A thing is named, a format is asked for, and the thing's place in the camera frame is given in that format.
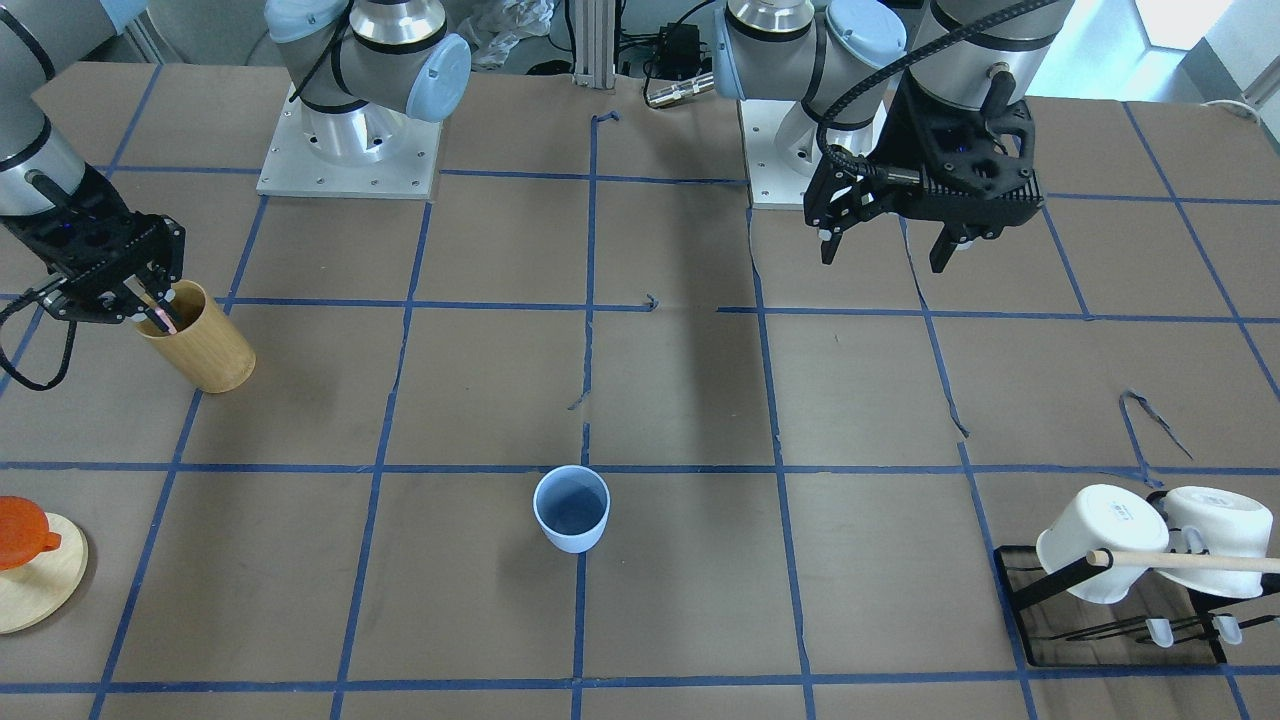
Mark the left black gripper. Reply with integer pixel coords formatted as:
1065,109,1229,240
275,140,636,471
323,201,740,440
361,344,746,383
804,70,1044,274

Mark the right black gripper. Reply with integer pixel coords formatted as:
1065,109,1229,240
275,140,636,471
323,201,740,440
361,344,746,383
10,167,186,331

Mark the light blue cup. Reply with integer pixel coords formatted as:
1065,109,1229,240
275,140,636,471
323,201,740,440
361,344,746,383
532,465,612,553

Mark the pink chopstick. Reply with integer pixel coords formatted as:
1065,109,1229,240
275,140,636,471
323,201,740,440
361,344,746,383
151,306,179,336

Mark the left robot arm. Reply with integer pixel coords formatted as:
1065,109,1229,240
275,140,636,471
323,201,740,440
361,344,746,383
712,1,1071,273

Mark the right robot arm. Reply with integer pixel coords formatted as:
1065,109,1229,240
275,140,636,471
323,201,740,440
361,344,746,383
1,1,471,324

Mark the orange cup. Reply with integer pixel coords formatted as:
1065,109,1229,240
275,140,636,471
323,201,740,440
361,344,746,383
1,496,61,571

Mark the wooden cup tree stand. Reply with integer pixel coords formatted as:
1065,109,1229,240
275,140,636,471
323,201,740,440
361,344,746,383
1,512,90,635

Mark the white cup on rack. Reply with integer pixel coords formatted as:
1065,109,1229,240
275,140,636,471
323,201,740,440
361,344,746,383
1036,484,1169,573
1157,486,1274,600

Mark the bamboo chopstick holder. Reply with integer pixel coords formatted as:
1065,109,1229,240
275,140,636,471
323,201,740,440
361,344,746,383
134,279,256,395

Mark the silver cylinder connector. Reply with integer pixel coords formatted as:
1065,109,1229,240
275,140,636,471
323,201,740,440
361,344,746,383
643,72,716,110

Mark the black power brick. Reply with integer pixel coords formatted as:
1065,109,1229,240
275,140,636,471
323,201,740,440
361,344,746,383
650,23,703,79

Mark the wooden rod on rack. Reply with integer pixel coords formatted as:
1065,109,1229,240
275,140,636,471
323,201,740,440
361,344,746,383
1083,548,1280,574

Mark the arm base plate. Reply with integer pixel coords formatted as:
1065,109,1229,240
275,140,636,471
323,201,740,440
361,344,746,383
739,90,820,211
256,99,443,201

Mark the aluminium frame post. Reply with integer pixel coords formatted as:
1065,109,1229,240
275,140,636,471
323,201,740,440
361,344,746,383
564,0,620,94

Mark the black wire cup rack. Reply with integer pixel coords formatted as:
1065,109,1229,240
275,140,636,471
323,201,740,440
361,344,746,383
993,489,1277,667

